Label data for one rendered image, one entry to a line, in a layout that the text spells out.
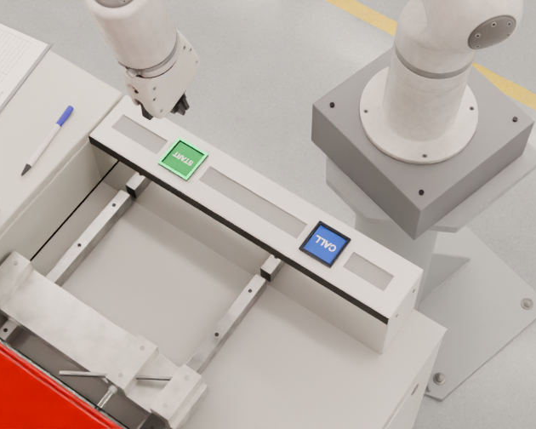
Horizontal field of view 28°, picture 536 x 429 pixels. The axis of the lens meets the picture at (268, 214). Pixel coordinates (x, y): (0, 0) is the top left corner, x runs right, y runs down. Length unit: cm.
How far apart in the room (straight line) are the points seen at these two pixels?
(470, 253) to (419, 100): 110
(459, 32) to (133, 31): 41
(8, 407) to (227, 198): 105
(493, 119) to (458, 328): 91
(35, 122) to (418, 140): 60
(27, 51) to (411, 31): 65
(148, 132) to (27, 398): 113
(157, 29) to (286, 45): 171
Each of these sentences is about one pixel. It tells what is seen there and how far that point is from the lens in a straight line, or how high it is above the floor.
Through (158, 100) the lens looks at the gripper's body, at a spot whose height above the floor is 121.
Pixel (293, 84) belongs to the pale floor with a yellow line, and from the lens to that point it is 290.
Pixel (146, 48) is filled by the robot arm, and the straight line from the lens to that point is 129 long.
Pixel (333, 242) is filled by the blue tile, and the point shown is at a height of 96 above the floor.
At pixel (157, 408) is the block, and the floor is 91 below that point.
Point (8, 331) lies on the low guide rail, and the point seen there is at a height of 85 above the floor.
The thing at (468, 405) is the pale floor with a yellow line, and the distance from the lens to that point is 252.
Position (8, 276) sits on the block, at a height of 91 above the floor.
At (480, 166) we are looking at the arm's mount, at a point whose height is 91.
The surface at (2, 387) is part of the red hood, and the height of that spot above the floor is 182.
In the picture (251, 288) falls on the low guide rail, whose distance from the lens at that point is 166.
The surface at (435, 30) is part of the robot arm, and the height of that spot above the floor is 127.
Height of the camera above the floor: 235
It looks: 61 degrees down
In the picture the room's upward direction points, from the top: 2 degrees counter-clockwise
